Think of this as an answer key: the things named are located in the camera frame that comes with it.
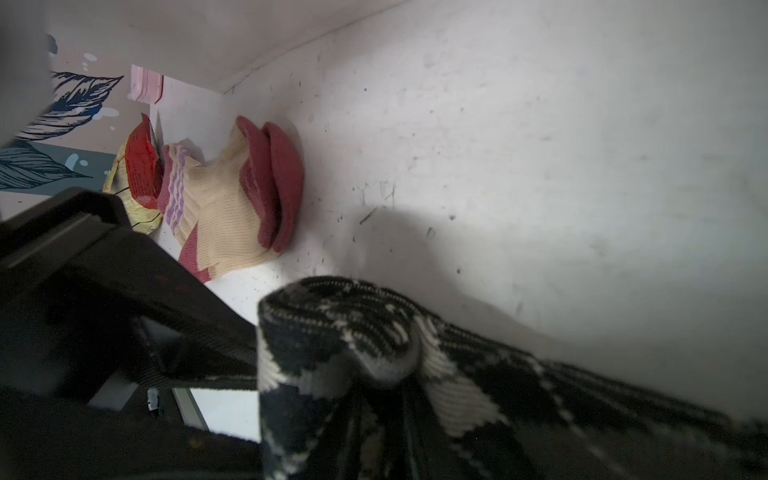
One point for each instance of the black grey argyle sock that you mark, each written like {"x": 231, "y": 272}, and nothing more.
{"x": 356, "y": 381}

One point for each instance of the beige maroon striped sock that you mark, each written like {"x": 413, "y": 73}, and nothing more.
{"x": 239, "y": 210}

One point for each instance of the red snack chip bag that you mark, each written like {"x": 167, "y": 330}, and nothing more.
{"x": 136, "y": 178}

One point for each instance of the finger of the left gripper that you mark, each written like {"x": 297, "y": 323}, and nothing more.
{"x": 88, "y": 303}

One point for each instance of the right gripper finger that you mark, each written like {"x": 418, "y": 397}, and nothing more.
{"x": 49, "y": 438}

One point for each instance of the pink rectangular case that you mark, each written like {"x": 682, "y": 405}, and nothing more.
{"x": 146, "y": 86}

